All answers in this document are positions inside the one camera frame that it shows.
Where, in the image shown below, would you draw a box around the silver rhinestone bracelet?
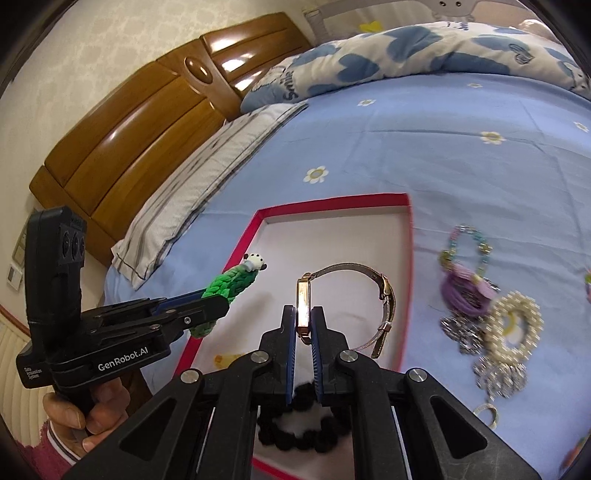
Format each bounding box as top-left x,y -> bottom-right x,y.
440,314 -> 486,355
473,354 -> 528,401

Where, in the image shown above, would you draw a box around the green hair tie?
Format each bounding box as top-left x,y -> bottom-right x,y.
189,251 -> 269,340

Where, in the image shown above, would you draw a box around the colourful beaded bracelet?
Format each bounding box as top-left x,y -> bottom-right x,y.
438,224 -> 495,278

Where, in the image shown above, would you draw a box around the person's left forearm pink sleeve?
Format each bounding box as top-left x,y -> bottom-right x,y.
13,413 -> 95,480

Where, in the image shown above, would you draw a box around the purple hair tie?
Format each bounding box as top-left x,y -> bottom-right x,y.
438,263 -> 502,319

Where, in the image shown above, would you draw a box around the clear hair comb flower trim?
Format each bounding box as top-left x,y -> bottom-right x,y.
561,434 -> 591,476

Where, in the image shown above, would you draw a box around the grey striped pillow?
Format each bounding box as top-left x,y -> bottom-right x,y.
111,102 -> 310,291

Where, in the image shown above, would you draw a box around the pale pink pillow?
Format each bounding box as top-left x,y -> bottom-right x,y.
517,18 -> 555,43

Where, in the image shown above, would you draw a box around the gold rectangular wrist watch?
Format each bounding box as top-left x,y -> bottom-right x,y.
295,263 -> 397,361

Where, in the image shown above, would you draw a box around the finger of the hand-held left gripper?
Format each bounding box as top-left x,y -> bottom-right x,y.
85,290 -> 208,326
92,302 -> 229,352

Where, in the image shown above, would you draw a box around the wooden bed headboard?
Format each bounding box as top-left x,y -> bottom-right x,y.
28,11 -> 315,268

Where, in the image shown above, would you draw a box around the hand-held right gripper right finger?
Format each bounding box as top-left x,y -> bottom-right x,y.
310,305 -> 543,480

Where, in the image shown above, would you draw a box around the gold ring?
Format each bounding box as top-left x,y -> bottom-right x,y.
473,403 -> 499,428

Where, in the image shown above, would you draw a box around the red shallow cardboard box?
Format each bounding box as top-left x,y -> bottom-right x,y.
175,193 -> 415,480

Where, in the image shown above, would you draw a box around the blue flowered bed sheet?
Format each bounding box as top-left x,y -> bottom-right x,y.
104,74 -> 591,480

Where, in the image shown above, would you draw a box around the white duvet blue hearts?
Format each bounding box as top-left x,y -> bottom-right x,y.
240,21 -> 591,114

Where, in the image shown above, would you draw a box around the white pearl bracelet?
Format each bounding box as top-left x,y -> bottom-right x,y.
480,291 -> 544,370

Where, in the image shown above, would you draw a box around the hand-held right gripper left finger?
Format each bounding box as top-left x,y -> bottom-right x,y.
60,305 -> 298,480

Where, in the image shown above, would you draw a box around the black scrunchie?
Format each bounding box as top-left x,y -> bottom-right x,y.
256,381 -> 354,453

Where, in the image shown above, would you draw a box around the person's left hand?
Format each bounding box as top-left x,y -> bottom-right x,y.
42,375 -> 131,453

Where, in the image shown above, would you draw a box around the grey bed guard rail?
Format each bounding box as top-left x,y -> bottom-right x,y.
305,0 -> 532,47

